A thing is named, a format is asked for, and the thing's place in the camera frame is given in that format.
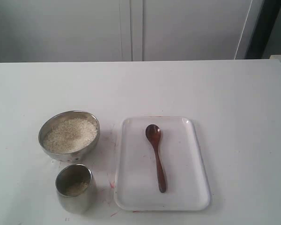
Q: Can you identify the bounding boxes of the white plastic tray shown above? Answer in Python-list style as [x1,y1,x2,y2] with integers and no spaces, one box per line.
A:
[114,116,210,211]

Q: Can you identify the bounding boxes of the small steel cup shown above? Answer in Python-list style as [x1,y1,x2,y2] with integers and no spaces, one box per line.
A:
[55,164,96,214]

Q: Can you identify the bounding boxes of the brown wooden spoon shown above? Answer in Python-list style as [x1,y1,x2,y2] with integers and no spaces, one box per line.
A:
[145,124,166,193]

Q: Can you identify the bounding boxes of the white cabinet doors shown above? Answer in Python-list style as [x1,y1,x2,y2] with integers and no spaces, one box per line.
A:
[0,0,263,62]

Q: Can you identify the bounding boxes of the steel bowl of rice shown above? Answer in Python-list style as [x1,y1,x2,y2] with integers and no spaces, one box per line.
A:
[38,111,100,162]

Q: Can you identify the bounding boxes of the dark vertical post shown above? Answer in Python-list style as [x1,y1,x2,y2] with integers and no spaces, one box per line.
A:
[245,0,281,60]

